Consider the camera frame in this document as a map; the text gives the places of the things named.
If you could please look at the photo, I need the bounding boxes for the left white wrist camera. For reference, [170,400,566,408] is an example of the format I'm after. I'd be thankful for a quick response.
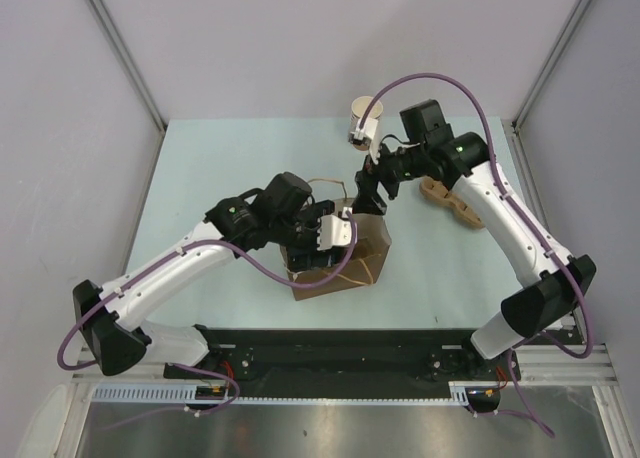
[316,214,357,251]

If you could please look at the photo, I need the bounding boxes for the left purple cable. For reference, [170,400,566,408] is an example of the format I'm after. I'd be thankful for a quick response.
[57,210,359,429]

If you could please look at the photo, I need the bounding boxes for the brown cardboard cup carrier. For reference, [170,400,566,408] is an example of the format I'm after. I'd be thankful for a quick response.
[419,177,484,230]

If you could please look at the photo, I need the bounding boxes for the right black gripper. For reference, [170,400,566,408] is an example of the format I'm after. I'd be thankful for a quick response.
[351,135,428,215]

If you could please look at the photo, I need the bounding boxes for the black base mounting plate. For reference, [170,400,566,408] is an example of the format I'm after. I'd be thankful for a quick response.
[163,327,520,399]

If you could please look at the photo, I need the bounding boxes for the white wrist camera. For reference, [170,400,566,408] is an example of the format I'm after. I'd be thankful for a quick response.
[348,118,381,163]
[316,214,357,251]

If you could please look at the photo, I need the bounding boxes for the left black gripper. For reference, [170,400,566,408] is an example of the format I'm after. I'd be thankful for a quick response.
[270,200,334,271]

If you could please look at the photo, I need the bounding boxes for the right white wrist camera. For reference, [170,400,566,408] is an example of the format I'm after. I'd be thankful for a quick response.
[348,118,381,163]

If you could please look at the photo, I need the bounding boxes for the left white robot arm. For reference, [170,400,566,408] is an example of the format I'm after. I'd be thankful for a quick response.
[73,172,357,378]

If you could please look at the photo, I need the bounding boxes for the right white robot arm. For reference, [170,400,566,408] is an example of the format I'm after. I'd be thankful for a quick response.
[349,100,596,379]

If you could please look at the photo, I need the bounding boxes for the white slotted cable duct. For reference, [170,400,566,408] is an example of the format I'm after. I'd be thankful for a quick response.
[91,383,469,407]

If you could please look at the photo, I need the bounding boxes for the stack of brown paper cups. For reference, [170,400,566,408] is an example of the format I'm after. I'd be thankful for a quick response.
[348,96,384,133]

